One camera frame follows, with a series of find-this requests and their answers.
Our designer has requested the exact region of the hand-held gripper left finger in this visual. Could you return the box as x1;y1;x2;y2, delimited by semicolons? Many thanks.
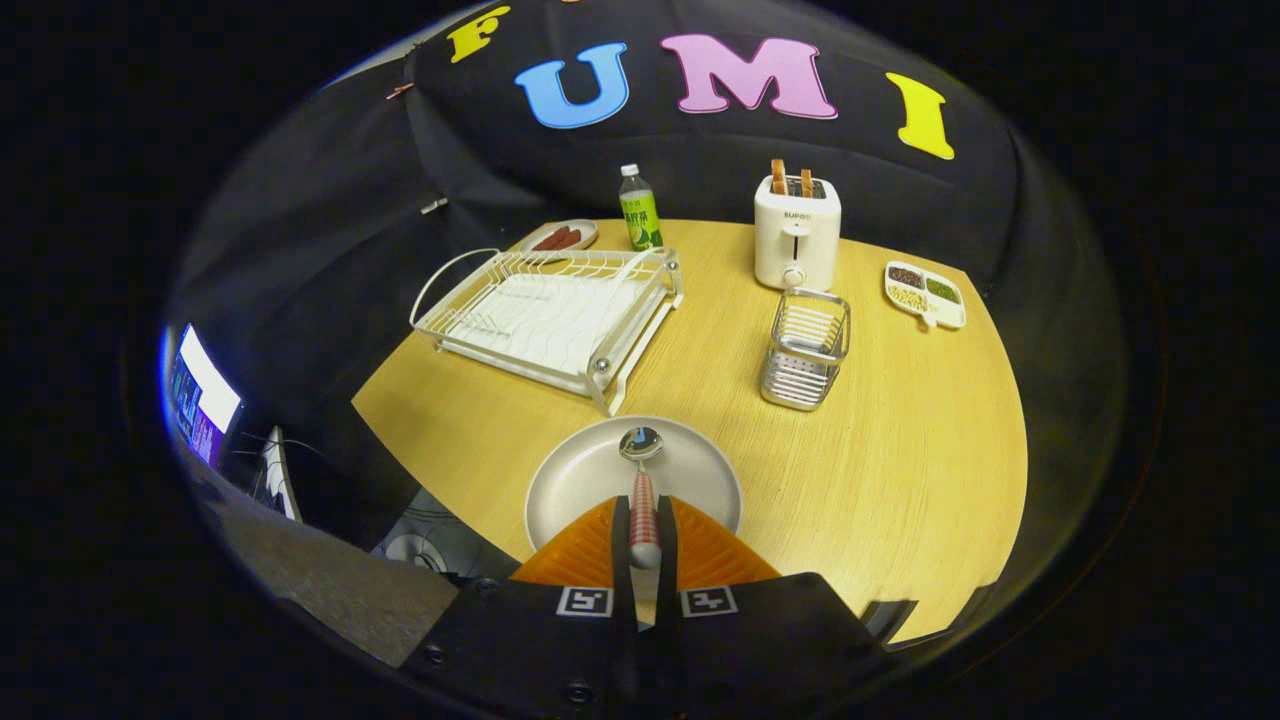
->
400;495;647;720

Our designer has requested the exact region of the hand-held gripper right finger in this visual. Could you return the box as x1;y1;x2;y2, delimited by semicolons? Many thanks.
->
654;495;892;720

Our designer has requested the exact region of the red-handled metal spoon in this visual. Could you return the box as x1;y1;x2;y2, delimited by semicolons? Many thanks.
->
617;425;666;572

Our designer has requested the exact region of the white round plate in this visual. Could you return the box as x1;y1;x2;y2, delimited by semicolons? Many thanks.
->
524;415;745;563

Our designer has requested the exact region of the metal wire basket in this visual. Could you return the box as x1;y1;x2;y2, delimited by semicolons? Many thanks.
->
759;287;853;413

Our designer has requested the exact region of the white wire dish rack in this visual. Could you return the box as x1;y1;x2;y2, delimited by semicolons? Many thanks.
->
409;246;686;418

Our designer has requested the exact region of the small plate with sausages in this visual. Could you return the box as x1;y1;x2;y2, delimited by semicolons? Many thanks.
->
517;218;600;264

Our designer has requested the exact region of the white divided bean dish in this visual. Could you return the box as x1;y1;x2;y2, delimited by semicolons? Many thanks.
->
883;260;969;332

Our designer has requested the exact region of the white round device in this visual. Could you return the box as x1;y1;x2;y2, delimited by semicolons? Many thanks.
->
384;530;452;574

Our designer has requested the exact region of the white flat device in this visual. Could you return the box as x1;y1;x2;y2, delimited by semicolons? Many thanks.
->
257;424;302;524

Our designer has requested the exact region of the green label drink bottle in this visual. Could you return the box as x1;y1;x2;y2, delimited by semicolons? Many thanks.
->
618;163;665;252

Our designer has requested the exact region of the white toaster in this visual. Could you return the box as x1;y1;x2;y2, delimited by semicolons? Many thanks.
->
753;175;843;293

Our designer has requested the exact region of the black backdrop cloth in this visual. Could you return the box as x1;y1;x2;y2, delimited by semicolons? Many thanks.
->
165;0;1128;611

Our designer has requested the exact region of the computer monitor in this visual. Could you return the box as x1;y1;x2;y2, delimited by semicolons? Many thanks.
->
164;322;244;467

